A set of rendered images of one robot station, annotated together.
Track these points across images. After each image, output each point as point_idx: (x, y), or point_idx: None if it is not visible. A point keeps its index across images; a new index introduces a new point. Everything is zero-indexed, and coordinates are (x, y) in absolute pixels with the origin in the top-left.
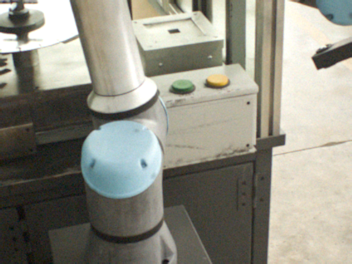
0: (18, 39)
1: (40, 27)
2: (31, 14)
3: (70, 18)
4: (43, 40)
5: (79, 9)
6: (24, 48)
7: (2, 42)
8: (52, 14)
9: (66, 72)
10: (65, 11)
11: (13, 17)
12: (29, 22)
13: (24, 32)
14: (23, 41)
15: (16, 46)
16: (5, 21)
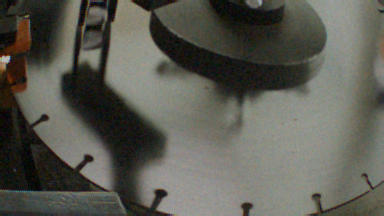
0: (294, 138)
1: (334, 76)
2: (286, 8)
3: (380, 48)
4: (366, 152)
5: None
6: (329, 199)
7: (238, 156)
8: (327, 12)
9: (355, 203)
10: (350, 9)
11: (239, 15)
12: (299, 46)
13: (296, 93)
14: (316, 157)
15: (300, 188)
16: (209, 24)
